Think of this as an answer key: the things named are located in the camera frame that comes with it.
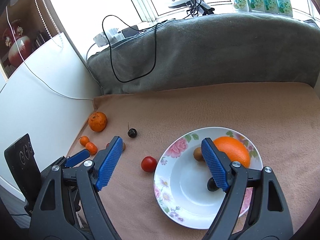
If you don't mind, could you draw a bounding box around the white cable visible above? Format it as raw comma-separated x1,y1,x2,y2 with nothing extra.
5,6,94,101

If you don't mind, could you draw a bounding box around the spotted orange tangerine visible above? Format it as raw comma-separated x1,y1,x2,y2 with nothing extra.
88,112,108,132

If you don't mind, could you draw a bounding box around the dark cherry without stem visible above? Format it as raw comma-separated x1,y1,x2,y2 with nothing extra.
207,178,220,192

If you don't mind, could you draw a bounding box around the small mandarin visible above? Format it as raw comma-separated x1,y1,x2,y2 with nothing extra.
79,135,90,147
85,142,98,155

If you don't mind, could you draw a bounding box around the large smooth orange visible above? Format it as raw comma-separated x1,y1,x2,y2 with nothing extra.
213,137,251,168

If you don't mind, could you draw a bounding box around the large cherry tomato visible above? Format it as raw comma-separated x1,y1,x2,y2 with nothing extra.
140,156,157,173

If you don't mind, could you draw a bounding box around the floral white plate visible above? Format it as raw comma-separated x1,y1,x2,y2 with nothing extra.
153,127,263,230

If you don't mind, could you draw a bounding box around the white power strip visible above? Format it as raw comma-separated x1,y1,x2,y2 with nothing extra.
93,28,125,47

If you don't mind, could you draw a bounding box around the red white vase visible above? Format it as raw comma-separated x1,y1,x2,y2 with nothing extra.
2,20,32,68

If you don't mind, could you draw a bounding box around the grey green blanket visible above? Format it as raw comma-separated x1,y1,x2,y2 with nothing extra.
87,13,319,94

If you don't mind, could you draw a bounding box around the black cable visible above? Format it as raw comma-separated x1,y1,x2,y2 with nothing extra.
101,14,168,84

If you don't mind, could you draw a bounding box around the dark cherry with stem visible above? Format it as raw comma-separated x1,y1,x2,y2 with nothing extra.
127,123,138,138

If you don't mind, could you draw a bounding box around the ring light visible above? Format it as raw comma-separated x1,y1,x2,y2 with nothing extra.
168,0,215,18

